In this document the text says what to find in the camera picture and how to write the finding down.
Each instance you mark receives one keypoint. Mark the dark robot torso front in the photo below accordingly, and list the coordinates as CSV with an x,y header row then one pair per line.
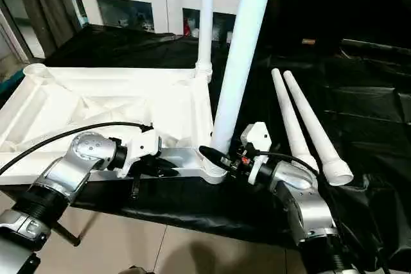
x,y
136,270

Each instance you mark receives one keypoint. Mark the teal blue box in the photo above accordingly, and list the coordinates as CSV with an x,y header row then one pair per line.
x,y
9,84

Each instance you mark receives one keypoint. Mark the grey curtain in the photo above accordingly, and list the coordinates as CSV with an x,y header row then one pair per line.
x,y
45,7

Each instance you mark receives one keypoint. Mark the black stand leg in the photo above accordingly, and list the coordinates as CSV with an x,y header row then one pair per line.
x,y
72,235

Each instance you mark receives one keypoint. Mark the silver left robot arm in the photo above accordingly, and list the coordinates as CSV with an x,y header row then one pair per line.
x,y
74,165

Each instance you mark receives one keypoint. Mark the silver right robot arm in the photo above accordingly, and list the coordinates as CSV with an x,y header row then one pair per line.
x,y
305,197

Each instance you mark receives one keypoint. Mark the white plastic table top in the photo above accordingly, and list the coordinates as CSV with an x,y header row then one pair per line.
x,y
96,94

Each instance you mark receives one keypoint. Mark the black work mat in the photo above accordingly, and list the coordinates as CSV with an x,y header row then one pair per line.
x,y
321,110

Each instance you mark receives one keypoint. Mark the white plastic table leg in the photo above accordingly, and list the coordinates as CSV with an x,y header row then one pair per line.
x,y
206,14
289,113
247,46
314,126

